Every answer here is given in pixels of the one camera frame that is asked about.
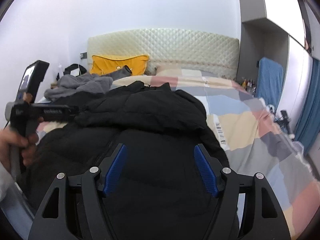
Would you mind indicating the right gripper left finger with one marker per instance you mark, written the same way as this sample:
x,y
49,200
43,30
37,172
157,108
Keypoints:
x,y
51,220

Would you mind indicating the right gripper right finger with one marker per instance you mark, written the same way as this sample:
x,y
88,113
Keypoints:
x,y
247,206

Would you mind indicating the black puffer jacket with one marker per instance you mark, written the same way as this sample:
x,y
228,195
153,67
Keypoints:
x,y
160,193

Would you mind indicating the person's left hand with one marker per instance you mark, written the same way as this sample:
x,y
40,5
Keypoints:
x,y
11,138

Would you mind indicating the grey fleece garment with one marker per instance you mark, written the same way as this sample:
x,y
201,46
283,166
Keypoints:
x,y
91,83

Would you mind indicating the black bag on nightstand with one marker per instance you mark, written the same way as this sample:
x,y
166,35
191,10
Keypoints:
x,y
75,70

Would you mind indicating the patchwork checked duvet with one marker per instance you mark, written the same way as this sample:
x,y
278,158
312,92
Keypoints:
x,y
251,140

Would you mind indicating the yellow pillow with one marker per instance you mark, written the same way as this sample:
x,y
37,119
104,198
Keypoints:
x,y
102,65

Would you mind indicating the blue curtain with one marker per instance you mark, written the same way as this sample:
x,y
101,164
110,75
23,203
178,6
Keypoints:
x,y
307,127

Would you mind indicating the bottles on right shelf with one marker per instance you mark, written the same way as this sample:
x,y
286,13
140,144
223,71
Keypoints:
x,y
248,85

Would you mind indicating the blue towel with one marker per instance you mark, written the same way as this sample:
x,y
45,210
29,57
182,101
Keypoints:
x,y
269,82

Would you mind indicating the pink beige pillow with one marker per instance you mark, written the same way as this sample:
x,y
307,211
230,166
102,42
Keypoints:
x,y
171,71

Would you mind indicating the cream quilted headboard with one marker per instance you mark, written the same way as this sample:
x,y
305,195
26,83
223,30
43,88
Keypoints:
x,y
197,50

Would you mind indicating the wall socket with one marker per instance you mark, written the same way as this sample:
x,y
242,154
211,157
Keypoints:
x,y
83,55

